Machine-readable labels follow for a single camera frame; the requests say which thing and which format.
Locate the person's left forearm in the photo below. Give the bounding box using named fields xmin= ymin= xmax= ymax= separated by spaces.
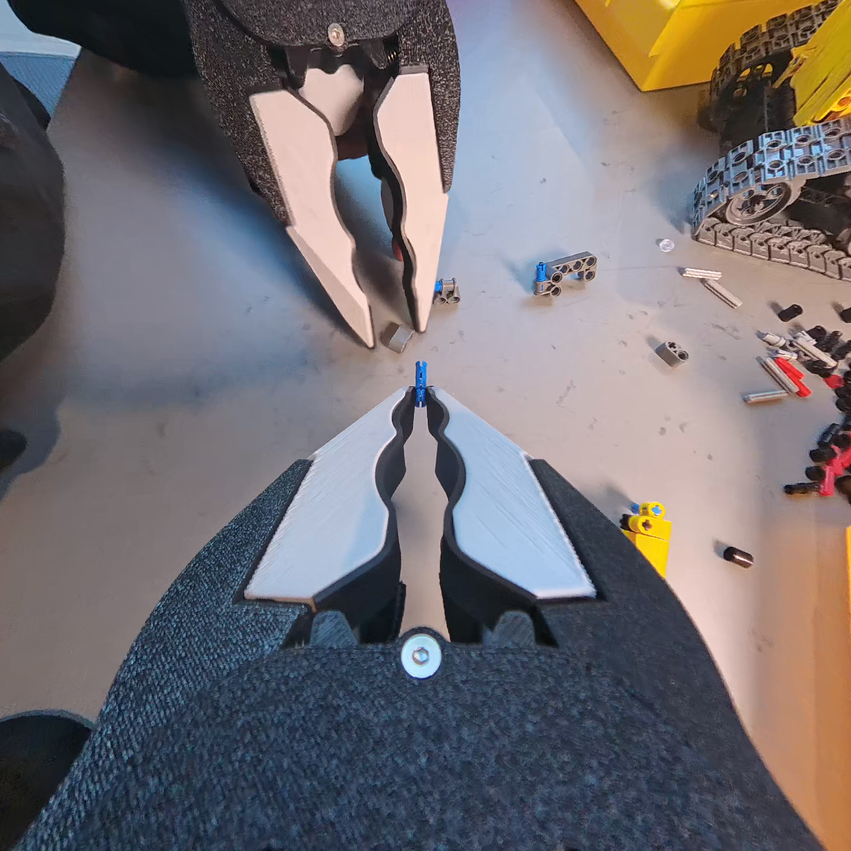
xmin=10 ymin=0 xmax=200 ymax=77

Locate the grey bent beam assembly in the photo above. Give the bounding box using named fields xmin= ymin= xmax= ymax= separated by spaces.
xmin=532 ymin=251 xmax=598 ymax=298

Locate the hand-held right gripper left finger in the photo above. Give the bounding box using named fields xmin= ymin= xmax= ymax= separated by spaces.
xmin=245 ymin=386 xmax=417 ymax=642

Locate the grey desk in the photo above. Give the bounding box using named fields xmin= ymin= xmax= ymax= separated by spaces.
xmin=0 ymin=0 xmax=851 ymax=851

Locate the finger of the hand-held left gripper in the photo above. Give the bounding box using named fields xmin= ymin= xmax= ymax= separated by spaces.
xmin=372 ymin=69 xmax=450 ymax=334
xmin=249 ymin=88 xmax=377 ymax=351

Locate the yellow parts bin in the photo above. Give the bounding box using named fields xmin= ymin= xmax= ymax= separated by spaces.
xmin=573 ymin=0 xmax=828 ymax=92

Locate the pile of small connector pins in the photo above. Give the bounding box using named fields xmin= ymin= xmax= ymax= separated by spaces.
xmin=741 ymin=302 xmax=851 ymax=498

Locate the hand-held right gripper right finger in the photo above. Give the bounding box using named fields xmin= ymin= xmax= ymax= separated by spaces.
xmin=425 ymin=386 xmax=597 ymax=644

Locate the yellow tracked brick bulldozer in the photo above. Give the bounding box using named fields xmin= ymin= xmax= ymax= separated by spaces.
xmin=691 ymin=0 xmax=851 ymax=283

